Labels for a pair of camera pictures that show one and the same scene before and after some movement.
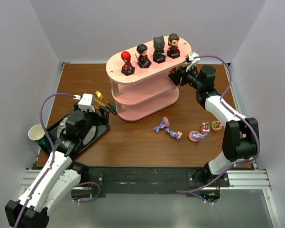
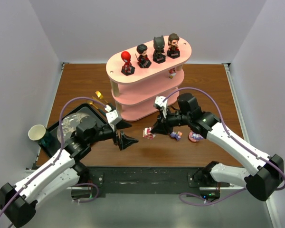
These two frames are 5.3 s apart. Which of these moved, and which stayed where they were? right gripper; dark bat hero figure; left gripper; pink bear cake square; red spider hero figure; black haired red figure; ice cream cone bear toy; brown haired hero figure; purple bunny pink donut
Moved: left gripper; pink bear cake square; right gripper
Stayed: black haired red figure; purple bunny pink donut; brown haired hero figure; red spider hero figure; ice cream cone bear toy; dark bat hero figure
